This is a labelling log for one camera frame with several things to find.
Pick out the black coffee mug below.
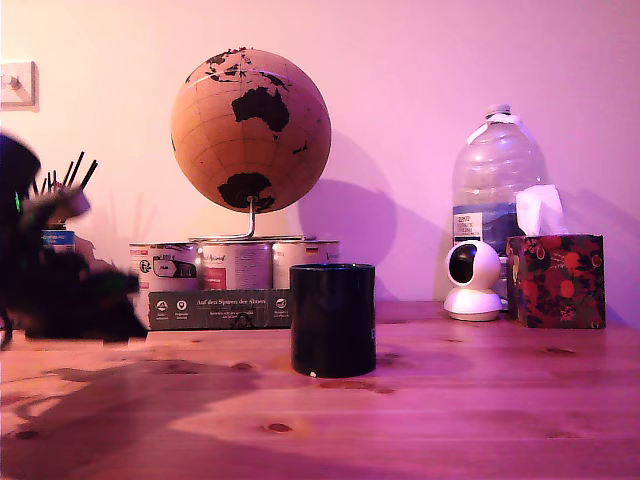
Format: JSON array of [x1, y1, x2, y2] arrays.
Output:
[[289, 262, 377, 379]]

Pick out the tin can with dark label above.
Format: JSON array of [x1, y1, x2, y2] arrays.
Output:
[[128, 242, 200, 292]]

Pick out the white thrive tube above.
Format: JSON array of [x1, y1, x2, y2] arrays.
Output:
[[40, 229, 77, 254]]

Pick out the cardboard can tray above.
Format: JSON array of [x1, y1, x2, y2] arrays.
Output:
[[142, 287, 294, 332]]

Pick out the tin can with red label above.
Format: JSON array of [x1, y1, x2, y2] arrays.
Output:
[[199, 240, 274, 292]]

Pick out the tin can with flag print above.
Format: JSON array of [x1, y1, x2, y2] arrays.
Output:
[[271, 240, 342, 291]]

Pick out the cork globe on metal stand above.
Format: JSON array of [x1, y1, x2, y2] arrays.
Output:
[[170, 46, 333, 244]]

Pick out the large clear water bottle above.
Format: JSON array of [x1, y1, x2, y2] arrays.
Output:
[[451, 103, 548, 302]]

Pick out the white tissue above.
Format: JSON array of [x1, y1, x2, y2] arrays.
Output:
[[514, 183, 570, 237]]

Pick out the floral tissue box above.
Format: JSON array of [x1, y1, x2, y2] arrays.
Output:
[[505, 232, 607, 330]]

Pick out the white wall switch plate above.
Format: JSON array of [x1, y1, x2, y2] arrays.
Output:
[[0, 60, 38, 113]]

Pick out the small white round camera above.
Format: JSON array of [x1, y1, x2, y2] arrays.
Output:
[[443, 241, 504, 322]]

